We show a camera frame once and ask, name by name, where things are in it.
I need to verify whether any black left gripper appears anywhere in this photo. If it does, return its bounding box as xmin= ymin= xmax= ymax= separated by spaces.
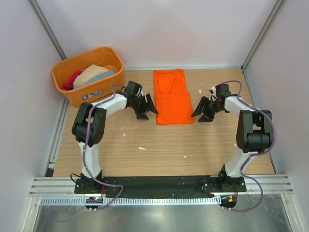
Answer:
xmin=131 ymin=93 xmax=158 ymax=119

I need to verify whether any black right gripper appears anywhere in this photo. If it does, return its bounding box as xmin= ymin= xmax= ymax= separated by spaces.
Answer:
xmin=192 ymin=96 xmax=224 ymax=122

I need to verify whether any orange t shirt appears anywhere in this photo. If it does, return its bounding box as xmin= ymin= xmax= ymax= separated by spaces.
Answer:
xmin=154 ymin=69 xmax=195 ymax=125

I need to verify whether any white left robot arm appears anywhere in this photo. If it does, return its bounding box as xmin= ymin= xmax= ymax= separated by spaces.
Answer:
xmin=72 ymin=81 xmax=159 ymax=193

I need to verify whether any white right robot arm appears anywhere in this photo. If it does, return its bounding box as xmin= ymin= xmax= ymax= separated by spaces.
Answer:
xmin=191 ymin=81 xmax=276 ymax=191

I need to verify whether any blue grey folded shirt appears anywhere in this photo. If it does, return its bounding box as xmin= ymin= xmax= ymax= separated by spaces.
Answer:
xmin=73 ymin=70 xmax=115 ymax=89

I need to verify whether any orange plastic bin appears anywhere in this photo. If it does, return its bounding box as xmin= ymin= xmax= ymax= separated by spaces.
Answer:
xmin=52 ymin=46 xmax=125 ymax=107

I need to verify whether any beige folded shirt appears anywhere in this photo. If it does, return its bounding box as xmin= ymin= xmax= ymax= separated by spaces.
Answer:
xmin=73 ymin=64 xmax=109 ymax=87

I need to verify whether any red crumpled shirt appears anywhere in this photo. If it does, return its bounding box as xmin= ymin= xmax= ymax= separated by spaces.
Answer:
xmin=62 ymin=71 xmax=83 ymax=91

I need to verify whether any white slotted cable duct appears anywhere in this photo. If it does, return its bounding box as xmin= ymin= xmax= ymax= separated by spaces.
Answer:
xmin=40 ymin=196 xmax=221 ymax=207

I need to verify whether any aluminium frame rail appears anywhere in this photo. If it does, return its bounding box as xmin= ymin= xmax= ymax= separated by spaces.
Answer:
xmin=29 ymin=174 xmax=293 ymax=199

